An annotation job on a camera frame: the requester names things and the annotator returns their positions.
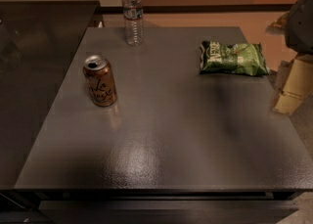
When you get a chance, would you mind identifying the orange La Croix can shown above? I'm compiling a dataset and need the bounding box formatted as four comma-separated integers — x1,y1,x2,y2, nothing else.
83,55,117,107

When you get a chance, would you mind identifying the green jalapeno chip bag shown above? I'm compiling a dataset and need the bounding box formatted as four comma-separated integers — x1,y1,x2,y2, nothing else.
200,41,270,76

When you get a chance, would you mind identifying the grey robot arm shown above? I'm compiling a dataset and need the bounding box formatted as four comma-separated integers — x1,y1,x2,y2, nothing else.
266,0,313,114

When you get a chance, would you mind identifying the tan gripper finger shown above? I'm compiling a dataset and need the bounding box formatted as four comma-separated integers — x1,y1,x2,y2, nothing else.
271,89,303,114
277,54,313,99

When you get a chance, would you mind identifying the clear plastic water bottle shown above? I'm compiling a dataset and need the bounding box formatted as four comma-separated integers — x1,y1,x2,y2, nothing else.
122,0,144,46

